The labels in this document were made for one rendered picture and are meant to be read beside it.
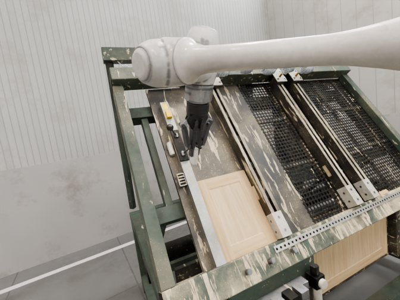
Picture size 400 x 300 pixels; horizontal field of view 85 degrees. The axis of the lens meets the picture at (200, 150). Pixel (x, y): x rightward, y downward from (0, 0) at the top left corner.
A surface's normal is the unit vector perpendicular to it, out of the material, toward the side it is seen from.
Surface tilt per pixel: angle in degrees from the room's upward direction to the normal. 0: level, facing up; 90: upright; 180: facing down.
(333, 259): 90
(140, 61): 98
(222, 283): 56
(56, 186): 90
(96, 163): 90
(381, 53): 116
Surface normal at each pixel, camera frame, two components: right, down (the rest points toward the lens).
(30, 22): 0.50, 0.04
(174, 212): 0.26, -0.51
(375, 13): -0.85, 0.18
